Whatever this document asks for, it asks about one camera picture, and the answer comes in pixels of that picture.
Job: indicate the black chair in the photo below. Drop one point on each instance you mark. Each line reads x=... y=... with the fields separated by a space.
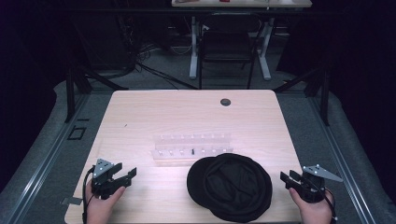
x=229 y=40

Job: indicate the black hat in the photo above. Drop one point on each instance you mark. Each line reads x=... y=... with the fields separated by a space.
x=230 y=186

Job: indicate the white-legged desk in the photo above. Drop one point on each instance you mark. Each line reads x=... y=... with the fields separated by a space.
x=194 y=46

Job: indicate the grey metal floor rail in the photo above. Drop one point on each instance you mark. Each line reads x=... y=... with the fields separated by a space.
x=342 y=174
x=40 y=168

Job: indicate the black metal stand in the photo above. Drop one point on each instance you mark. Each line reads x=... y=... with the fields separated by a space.
x=70 y=93
x=325 y=96

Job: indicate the clear acrylic rack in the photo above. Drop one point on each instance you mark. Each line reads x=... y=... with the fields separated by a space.
x=193 y=147

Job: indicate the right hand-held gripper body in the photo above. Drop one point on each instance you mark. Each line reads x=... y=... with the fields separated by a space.
x=313 y=183

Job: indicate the grey tape strip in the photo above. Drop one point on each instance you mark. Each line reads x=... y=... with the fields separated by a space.
x=71 y=200

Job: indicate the person's right hand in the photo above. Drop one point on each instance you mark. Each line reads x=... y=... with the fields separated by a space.
x=314 y=211

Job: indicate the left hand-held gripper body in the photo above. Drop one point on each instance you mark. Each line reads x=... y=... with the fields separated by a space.
x=102 y=177

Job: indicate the person's left hand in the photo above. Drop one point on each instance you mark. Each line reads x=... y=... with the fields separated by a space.
x=101 y=207

